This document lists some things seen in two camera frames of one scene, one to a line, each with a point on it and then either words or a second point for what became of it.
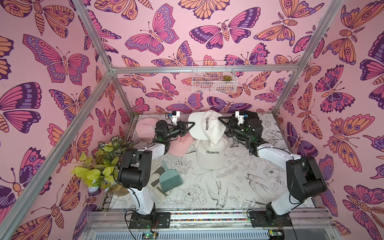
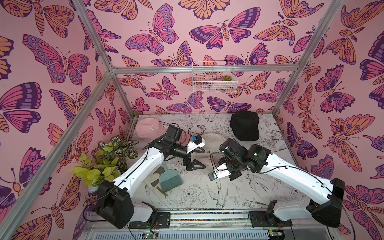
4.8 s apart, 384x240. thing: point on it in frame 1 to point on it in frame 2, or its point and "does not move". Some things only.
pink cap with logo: (145, 129) does not move
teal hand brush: (170, 179) does not move
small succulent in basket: (226, 78) does not move
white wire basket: (214, 77) does not move
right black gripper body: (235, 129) to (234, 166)
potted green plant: (98, 169) does not move
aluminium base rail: (102, 224) does not move
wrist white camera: (175, 114) to (198, 141)
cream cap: (208, 126) to (212, 142)
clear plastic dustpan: (154, 183) does not move
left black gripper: (181, 129) to (189, 166)
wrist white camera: (240, 117) to (218, 173)
